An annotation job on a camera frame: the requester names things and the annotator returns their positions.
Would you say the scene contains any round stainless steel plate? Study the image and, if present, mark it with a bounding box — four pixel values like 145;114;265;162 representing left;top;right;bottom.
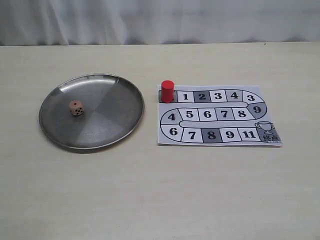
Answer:
38;73;145;153

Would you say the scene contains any printed paper game board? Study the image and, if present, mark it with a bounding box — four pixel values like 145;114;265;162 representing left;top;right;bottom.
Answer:
157;85;283;147

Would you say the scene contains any wooden die with black pips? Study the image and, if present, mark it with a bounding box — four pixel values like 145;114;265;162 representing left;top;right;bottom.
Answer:
68;100;85;116

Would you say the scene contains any red cylinder game piece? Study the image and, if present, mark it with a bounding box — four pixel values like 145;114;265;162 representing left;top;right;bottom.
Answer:
161;80;175;103

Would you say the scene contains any white curtain backdrop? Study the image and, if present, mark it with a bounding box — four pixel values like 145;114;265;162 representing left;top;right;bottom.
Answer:
0;0;320;46

